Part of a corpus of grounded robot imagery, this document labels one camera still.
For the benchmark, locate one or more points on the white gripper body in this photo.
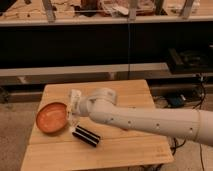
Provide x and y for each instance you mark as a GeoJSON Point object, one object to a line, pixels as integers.
{"type": "Point", "coordinates": [74, 108]}

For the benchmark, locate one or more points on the white plastic bottle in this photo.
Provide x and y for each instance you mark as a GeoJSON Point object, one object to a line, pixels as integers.
{"type": "Point", "coordinates": [72, 116]}

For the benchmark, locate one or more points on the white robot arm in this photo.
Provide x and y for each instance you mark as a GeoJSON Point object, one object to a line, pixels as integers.
{"type": "Point", "coordinates": [100, 106]}

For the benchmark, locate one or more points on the orange ceramic bowl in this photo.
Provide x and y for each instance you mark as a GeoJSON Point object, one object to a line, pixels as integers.
{"type": "Point", "coordinates": [52, 117]}

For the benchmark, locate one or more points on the black striped box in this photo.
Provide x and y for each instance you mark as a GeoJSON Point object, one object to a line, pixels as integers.
{"type": "Point", "coordinates": [86, 136]}

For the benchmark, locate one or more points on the wooden table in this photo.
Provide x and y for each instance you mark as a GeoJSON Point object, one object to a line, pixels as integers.
{"type": "Point", "coordinates": [117, 148]}

